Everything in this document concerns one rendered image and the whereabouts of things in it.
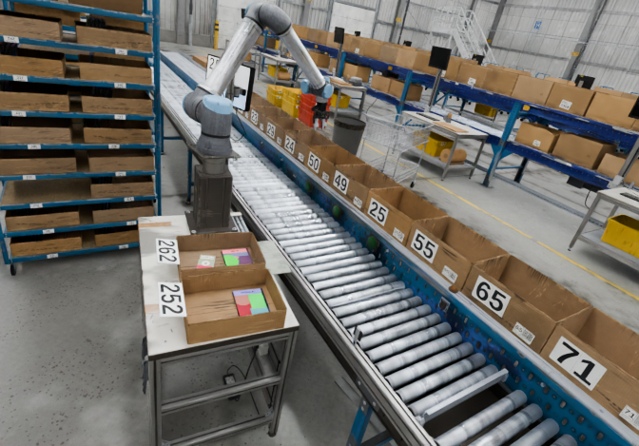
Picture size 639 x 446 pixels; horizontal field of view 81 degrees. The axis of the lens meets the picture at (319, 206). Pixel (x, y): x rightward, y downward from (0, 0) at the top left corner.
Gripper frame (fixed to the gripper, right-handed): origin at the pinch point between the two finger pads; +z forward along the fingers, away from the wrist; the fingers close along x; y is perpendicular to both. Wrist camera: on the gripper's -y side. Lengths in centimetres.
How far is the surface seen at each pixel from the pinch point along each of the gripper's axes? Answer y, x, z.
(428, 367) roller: 167, -47, 43
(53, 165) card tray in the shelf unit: -49, -167, 21
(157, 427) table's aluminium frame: 121, -144, 71
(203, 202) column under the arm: 45, -98, 16
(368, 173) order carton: 35.3, 22.9, 25.6
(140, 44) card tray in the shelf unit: -46, -105, -51
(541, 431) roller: 205, -28, 45
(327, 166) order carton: 23.3, -5.2, 20.4
